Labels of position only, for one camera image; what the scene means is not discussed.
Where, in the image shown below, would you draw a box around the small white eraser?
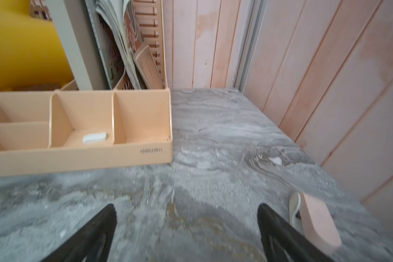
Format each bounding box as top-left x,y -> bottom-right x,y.
83,132 -> 108,145

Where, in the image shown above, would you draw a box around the papers in organizer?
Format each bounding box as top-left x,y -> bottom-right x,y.
85,1 -> 168,90

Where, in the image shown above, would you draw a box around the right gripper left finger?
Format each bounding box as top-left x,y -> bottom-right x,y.
42,204 -> 117,262

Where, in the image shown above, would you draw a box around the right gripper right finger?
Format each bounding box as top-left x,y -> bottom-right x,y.
257,203 -> 332,262

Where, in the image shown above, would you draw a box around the beige desk organizer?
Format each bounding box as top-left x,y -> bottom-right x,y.
0,0 -> 174,179

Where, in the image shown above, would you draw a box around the yellow watering can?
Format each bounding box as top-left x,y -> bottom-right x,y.
0,1 -> 74,90

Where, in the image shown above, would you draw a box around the cream book in organizer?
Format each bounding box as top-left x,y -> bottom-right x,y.
47,0 -> 109,91

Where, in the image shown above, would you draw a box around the small pink eraser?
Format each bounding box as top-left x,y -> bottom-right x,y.
289,192 -> 342,256

